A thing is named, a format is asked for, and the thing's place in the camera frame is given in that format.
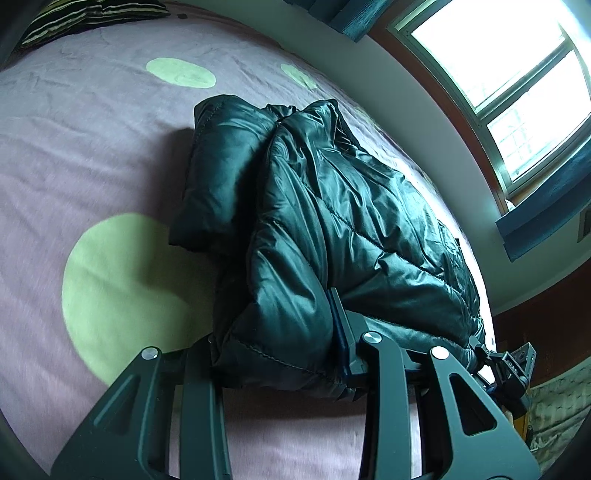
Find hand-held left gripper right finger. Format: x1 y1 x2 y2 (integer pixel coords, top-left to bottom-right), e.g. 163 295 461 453
326 287 542 480

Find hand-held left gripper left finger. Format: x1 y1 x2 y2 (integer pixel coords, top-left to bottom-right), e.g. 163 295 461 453
50 339 233 480

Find dark green puffer jacket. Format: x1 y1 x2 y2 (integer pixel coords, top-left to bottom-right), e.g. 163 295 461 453
168 95 488 400

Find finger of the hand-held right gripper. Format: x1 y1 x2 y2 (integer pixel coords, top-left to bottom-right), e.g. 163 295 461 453
468 335 495 370

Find pink bed sheet green dots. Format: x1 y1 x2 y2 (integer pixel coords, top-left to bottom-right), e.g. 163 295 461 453
0 0 502 480

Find patterned grey cloth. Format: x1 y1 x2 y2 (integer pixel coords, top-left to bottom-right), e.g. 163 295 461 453
526 364 591 476

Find striped pillow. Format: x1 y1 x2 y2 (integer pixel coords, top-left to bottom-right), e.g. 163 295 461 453
18 0 169 49

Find teal curtain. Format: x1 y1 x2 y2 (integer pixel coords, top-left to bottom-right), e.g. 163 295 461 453
281 0 402 42
495 143 591 264

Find window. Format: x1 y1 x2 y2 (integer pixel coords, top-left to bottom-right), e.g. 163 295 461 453
385 0 591 199

